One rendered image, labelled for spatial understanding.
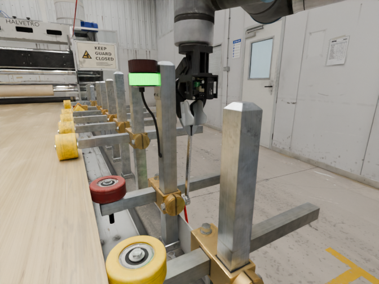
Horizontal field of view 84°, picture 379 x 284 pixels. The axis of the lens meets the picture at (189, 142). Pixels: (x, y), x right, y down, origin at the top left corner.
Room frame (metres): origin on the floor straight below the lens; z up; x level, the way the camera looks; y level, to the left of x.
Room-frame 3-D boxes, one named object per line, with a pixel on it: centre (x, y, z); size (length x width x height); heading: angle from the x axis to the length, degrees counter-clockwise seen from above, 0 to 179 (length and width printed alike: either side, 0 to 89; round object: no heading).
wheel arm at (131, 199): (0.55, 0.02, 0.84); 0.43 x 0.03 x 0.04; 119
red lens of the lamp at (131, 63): (0.46, 0.10, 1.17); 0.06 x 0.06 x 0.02
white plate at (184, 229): (0.47, 0.02, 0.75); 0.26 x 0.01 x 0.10; 29
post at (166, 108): (0.49, 0.05, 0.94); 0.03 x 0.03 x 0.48; 29
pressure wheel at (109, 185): (0.46, 0.19, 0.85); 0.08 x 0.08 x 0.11
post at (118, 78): (0.93, 0.30, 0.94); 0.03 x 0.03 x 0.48; 29
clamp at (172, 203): (0.51, 0.07, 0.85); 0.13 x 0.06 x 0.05; 29
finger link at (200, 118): (0.53, -0.03, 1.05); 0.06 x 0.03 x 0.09; 29
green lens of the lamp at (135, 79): (0.46, 0.10, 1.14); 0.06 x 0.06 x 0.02
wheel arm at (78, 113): (1.41, 0.53, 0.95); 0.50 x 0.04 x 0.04; 119
